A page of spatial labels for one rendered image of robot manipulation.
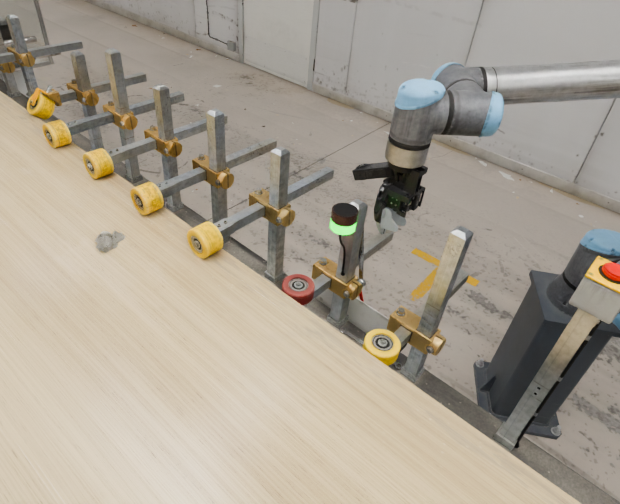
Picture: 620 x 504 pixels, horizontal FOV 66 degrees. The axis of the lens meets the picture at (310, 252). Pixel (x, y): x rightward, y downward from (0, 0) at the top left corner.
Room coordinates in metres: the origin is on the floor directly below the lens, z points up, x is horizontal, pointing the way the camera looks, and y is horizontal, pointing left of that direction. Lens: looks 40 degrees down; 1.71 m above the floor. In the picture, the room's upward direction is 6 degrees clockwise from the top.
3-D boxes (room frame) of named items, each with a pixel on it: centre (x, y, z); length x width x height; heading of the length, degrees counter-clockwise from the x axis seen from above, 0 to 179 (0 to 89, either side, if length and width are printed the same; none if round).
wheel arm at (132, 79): (1.79, 0.87, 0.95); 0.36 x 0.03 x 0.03; 142
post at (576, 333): (0.62, -0.50, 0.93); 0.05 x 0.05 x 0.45; 52
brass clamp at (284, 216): (1.10, 0.12, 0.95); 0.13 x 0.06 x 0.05; 52
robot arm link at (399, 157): (0.96, -0.19, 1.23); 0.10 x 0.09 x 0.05; 142
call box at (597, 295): (0.62, -0.50, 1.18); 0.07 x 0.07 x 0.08; 52
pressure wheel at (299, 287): (0.85, 0.02, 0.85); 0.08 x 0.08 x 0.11
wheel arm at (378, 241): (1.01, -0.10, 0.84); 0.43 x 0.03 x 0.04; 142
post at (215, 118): (1.24, 0.30, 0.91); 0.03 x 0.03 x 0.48; 52
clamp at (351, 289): (0.94, -0.08, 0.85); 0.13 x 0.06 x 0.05; 52
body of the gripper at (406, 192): (0.96, -0.19, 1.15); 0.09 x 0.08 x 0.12; 52
